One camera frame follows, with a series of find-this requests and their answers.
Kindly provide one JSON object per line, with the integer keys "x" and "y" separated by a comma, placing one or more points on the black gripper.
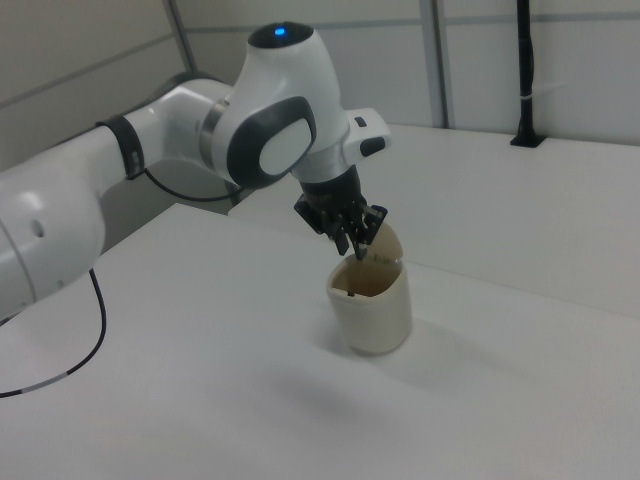
{"x": 332, "y": 187}

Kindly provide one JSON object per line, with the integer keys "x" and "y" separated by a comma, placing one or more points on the cream trash can lid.
{"x": 387, "y": 247}

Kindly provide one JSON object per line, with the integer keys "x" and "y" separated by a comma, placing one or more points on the small white trash can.
{"x": 375, "y": 320}

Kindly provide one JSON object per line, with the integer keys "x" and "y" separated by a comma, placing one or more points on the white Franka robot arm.
{"x": 280, "y": 100}

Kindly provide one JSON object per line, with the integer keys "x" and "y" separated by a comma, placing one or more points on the black pole with base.
{"x": 526, "y": 75}

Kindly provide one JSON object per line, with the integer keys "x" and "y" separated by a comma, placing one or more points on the grey partition post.
{"x": 440, "y": 60}

